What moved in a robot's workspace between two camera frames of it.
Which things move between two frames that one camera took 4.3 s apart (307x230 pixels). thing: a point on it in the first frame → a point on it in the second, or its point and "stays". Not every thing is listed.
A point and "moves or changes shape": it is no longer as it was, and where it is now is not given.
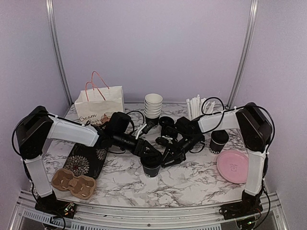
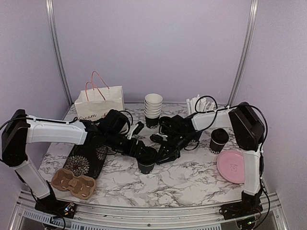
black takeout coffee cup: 215,147 stays
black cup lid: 151,159 moves or changes shape
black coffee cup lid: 220,136 stays
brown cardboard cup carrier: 83,187 stays
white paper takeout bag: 95,105 stays
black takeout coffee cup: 151,172 → 146,169
